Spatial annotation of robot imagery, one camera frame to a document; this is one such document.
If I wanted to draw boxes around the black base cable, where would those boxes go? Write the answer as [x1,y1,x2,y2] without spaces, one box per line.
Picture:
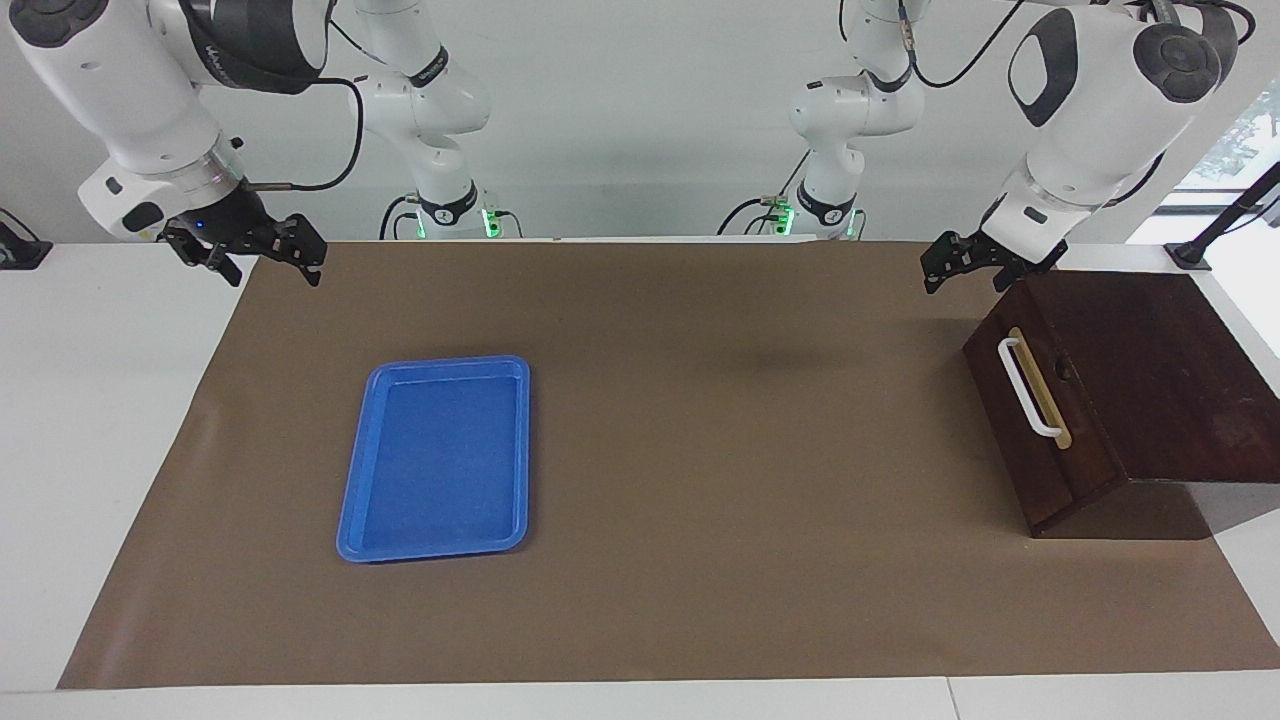
[717,148,813,237]
[378,193,425,241]

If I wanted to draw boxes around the black right base cable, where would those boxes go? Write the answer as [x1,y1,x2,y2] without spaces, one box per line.
[378,193,425,241]

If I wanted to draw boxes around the black clamp stand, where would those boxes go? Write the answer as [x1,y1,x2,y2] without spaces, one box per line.
[1165,160,1280,273]

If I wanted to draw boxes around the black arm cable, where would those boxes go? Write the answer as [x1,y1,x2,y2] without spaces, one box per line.
[895,0,1257,91]
[240,18,367,193]

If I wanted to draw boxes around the dark wooden cabinet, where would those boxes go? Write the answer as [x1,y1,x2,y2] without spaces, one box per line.
[985,270,1280,541]

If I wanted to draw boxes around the wooden drawer with white handle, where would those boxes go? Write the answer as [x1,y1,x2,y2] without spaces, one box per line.
[963,280,1129,537]

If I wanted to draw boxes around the black left base cable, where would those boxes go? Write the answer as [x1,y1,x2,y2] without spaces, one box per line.
[717,148,813,237]

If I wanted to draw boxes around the brown table mat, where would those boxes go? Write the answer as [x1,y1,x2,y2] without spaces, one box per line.
[57,238,1280,691]

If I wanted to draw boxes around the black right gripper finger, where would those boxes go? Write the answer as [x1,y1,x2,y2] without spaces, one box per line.
[163,228,245,288]
[282,213,329,289]

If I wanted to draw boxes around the black desk mount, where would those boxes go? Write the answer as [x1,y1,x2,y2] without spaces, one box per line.
[0,207,54,271]

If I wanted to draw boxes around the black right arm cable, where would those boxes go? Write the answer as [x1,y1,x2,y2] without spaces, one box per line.
[240,18,367,193]

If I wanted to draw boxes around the blue plastic tray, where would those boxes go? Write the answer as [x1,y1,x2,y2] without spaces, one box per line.
[336,355,532,564]

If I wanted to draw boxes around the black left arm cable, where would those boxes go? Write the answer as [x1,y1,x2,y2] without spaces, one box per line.
[895,0,1257,91]

